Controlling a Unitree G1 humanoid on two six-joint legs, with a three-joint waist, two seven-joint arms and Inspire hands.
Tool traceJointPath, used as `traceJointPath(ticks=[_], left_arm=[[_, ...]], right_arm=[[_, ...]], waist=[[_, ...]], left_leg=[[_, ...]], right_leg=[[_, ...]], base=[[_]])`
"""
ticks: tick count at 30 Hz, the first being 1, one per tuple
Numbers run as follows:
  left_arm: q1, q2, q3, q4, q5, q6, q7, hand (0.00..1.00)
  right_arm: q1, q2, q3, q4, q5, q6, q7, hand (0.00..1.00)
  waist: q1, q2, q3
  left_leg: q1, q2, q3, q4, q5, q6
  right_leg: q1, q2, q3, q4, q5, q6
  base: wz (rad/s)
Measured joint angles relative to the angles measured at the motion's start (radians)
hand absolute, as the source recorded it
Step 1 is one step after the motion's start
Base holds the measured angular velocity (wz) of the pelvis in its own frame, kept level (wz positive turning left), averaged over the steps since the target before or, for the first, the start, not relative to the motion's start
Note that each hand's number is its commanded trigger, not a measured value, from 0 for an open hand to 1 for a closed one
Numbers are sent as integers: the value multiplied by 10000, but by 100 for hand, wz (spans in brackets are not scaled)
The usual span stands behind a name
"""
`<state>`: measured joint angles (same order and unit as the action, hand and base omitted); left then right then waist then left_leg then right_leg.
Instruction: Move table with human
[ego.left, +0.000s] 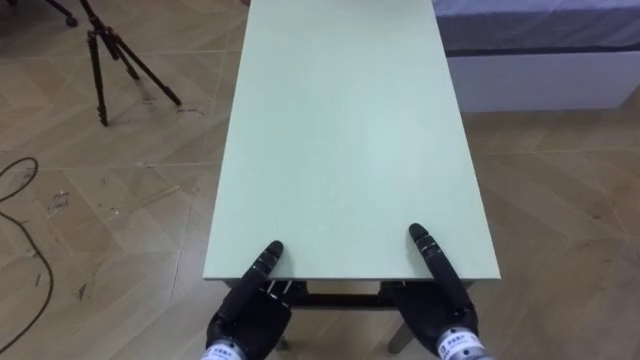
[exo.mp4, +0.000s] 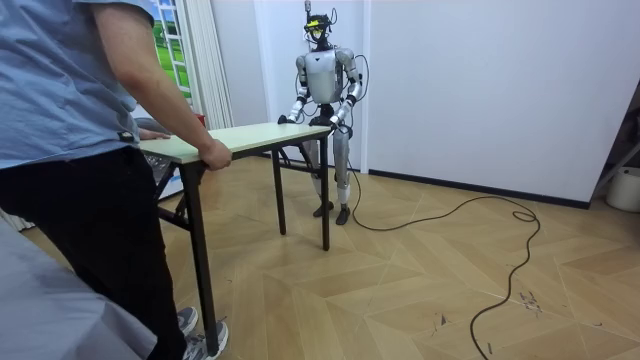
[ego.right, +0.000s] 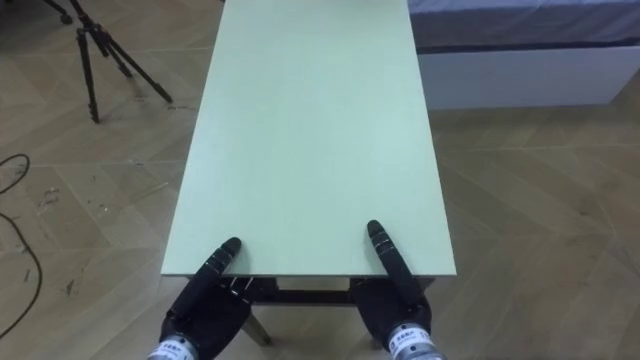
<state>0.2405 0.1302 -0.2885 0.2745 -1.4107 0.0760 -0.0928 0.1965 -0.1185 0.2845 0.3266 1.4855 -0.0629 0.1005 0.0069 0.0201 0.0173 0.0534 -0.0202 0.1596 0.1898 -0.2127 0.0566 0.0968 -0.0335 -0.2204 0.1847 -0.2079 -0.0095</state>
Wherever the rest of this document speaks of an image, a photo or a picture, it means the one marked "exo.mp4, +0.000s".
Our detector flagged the robot body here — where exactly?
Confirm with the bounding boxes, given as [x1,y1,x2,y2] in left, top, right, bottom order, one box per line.
[298,12,351,127]

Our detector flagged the white curtain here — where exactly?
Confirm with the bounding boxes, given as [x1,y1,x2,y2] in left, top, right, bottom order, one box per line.
[182,0,235,131]

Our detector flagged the robot legs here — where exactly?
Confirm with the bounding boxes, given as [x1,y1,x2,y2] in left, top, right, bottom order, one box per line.
[305,124,354,226]

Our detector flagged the pale green folding table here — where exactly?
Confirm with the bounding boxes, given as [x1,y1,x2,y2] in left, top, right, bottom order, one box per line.
[138,122,334,357]

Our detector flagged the grey bed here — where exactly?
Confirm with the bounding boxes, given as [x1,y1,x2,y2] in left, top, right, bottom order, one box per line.
[0,217,159,360]

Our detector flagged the landscape window poster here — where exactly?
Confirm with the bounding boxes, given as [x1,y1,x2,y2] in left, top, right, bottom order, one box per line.
[149,0,194,99]

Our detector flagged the black floor cable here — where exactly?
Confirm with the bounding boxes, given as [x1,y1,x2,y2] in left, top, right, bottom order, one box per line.
[346,127,542,360]

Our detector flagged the white bucket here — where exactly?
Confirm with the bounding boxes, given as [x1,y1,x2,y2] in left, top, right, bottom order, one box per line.
[605,166,640,214]

